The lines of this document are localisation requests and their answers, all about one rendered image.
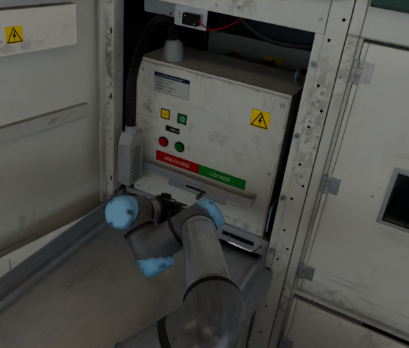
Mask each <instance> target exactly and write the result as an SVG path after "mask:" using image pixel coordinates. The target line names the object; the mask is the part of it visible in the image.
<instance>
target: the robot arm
mask: <svg viewBox="0 0 409 348"><path fill-rule="evenodd" d="M186 206H188V205H187V204H184V203H181V202H177V201H176V200H175V199H172V195H171V194H169V193H161V195H157V196H156V197H155V198H153V197H150V195H146V197H141V196H140V195H137V194H135V193H127V195H122V196H118V197H114V198H112V199H111V200H110V201H109V202H108V204H107V206H106V209H105V217H106V221H107V223H108V224H109V225H110V226H111V227H113V228H114V229H118V230H120V231H121V233H122V235H123V237H124V238H125V239H126V242H127V243H128V246H129V247H130V250H131V251H132V254H133V256H134V258H135V260H136V263H137V264H138V265H139V268H140V269H141V271H142V272H143V274H144V276H146V277H148V278H151V277H154V276H156V275H159V274H160V273H162V272H164V271H166V270H167V269H169V268H170V267H171V266H173V264H174V260H173V255H174V254H176V253H178V252H180V251H181V250H183V256H184V262H185V270H186V282H187V289H186V291H185V293H184V295H183V304H182V305H181V306H180V307H179V308H177V309H175V310H174V311H173V312H171V313H169V314H168V315H166V316H164V317H163V318H161V319H159V320H158V321H156V322H154V323H152V324H151V325H149V326H147V327H146V328H144V329H142V330H141V331H138V332H137V333H135V334H133V335H132V336H130V337H128V338H126V339H125V340H123V341H121V342H117V343H115V344H113V346H112V347H111V348H239V346H240V344H241V340H242V336H243V330H244V325H245V316H246V315H245V306H244V302H243V298H242V295H241V291H240V289H239V287H238V286H237V284H236V283H235V282H234V281H232V280H231V279H230V275H229V272H228V268H227V265H226V261H225V258H224V255H223V251H222V248H221V244H220V241H219V236H218V234H217V230H218V229H219V227H221V226H223V225H224V223H225V220H224V217H223V215H222V213H221V211H220V210H219V207H218V206H217V205H216V203H215V201H214V200H213V199H212V198H211V197H205V198H203V199H202V200H200V201H198V202H195V203H194V204H193V205H191V206H189V207H188V208H187V207H186ZM156 224H158V226H156Z"/></svg>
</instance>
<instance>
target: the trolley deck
mask: <svg viewBox="0 0 409 348"><path fill-rule="evenodd" d="M223 255H224V258H225V261H226V265H227V268H228V272H229V275H230V279H231V280H232V281H234V282H235V283H236V284H237V286H239V284H240V282H241V281H242V280H243V278H244V276H245V275H246V274H247V272H248V270H249V269H250V267H251V266H252V264H250V263H249V262H246V261H244V260H241V259H239V258H236V257H234V256H232V255H229V254H227V253H224V252H223ZM173 260H174V264H173V266H171V267H170V268H169V269H167V270H166V271H164V272H162V273H160V274H159V275H156V276H154V277H151V278H148V277H146V276H144V274H143V272H142V271H141V269H140V268H139V265H138V264H137V263H136V260H135V258H134V256H133V254H132V251H131V250H130V247H129V246H128V243H127V242H126V239H125V238H124V237H123V235H122V233H121V231H120V230H118V229H114V228H113V227H111V226H110V225H109V226H107V227H106V228H105V229H104V230H103V231H102V232H100V233H99V234H97V235H96V236H95V237H93V239H91V240H90V241H89V242H87V243H86V244H85V245H83V246H82V247H81V248H80V249H79V250H77V251H76V252H75V253H73V254H72V255H71V256H70V257H69V258H67V259H66V260H64V261H63V262H62V263H61V264H60V265H59V266H57V267H56V268H55V269H53V270H52V271H51V272H50V273H48V274H47V275H46V276H44V277H43V278H42V279H40V281H38V282H37V283H36V284H34V285H33V286H32V287H30V288H29V289H28V290H27V291H26V292H24V293H23V294H21V295H20V296H19V297H18V298H17V299H16V300H14V301H13V302H11V303H10V304H9V305H8V306H7V307H5V308H4V309H3V310H1V311H0V348H111V347H112V346H113V344H115V343H117V342H121V341H123V340H125V339H126V338H128V337H130V336H132V335H133V334H135V333H137V332H138V331H141V330H142V329H144V328H146V327H147V326H149V325H151V324H152V323H154V322H156V321H158V320H159V319H161V318H163V317H164V316H166V315H168V314H169V313H171V312H173V311H174V310H175V309H177V308H179V307H180V306H181V305H182V304H183V295H184V293H185V291H186V289H187V282H186V270H185V262H184V256H183V250H181V251H180V252H178V253H176V254H174V255H173ZM272 273H273V271H272V272H271V271H268V270H265V269H264V271H263V273H262V274H261V276H260V278H259V279H258V280H257V283H256V284H255V286H254V287H253V289H252V291H251V292H250V294H249V295H248V297H247V298H246V300H245V302H244V306H245V315H246V316H245V325H244V329H245V328H246V326H247V324H248V323H249V321H250V319H251V317H252V315H253V314H254V312H255V310H256V309H257V307H258V306H259V303H260V302H261V300H262V298H263V297H264V295H265V293H266V291H267V290H268V288H269V286H270V282H271V279H272Z"/></svg>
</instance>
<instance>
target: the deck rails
mask: <svg viewBox="0 0 409 348"><path fill-rule="evenodd" d="M118 196H119V192H118V193H116V194H115V195H113V196H112V197H111V198H110V199H108V200H106V201H105V202H104V203H103V204H101V205H100V206H98V207H97V208H96V209H94V210H93V211H91V212H90V213H89V214H87V215H86V216H84V217H83V218H81V219H80V220H79V221H78V222H76V223H74V224H73V225H72V226H70V227H69V228H68V229H66V230H65V231H64V232H62V233H61V234H59V235H58V236H57V237H55V238H54V239H52V240H51V241H49V242H48V243H47V244H45V245H44V246H42V247H41V248H40V249H38V250H37V251H35V252H34V253H33V254H32V255H30V256H29V257H27V258H26V259H25V260H23V261H22V262H20V263H19V264H18V265H16V266H15V267H13V268H12V269H11V270H9V271H8V272H6V273H5V274H3V275H2V276H1V277H0V311H1V310H3V309H4V308H5V307H7V306H8V305H9V304H10V303H11V302H13V301H14V300H16V299H17V298H18V297H19V296H20V295H21V294H23V293H24V292H26V291H27V290H28V289H29V288H30V287H32V286H33V285H34V284H36V283H37V282H38V281H40V279H42V278H43V277H44V276H46V275H47V274H48V273H50V272H51V271H52V270H53V269H55V268H56V267H57V266H59V265H60V264H61V263H62V262H63V261H64V260H66V259H67V258H69V257H70V256H71V255H72V254H73V253H75V252H76V251H77V250H79V249H80V248H81V247H82V246H83V245H85V244H86V243H87V242H89V241H90V240H91V239H93V237H95V236H96V235H97V234H99V233H100V232H102V231H103V230H104V229H105V228H106V227H107V226H109V224H108V223H107V221H106V217H105V209H106V206H107V204H108V202H109V201H110V200H111V199H112V198H114V197H118ZM266 254H267V251H266V252H265V253H264V255H263V257H262V258H261V259H260V261H259V263H258V264H257V265H256V264H252V266H251V267H250V269H249V270H248V272H247V274H246V275H245V276H244V278H243V280H242V281H241V282H240V284H239V286H238V287H239V289H240V291H241V295H242V298H243V302H245V300H246V298H247V297H248V295H249V294H250V292H251V291H252V289H253V287H254V286H255V284H256V283H257V280H258V279H259V278H260V276H261V274H262V273H263V271H264V269H265V268H264V263H265V259H266Z"/></svg>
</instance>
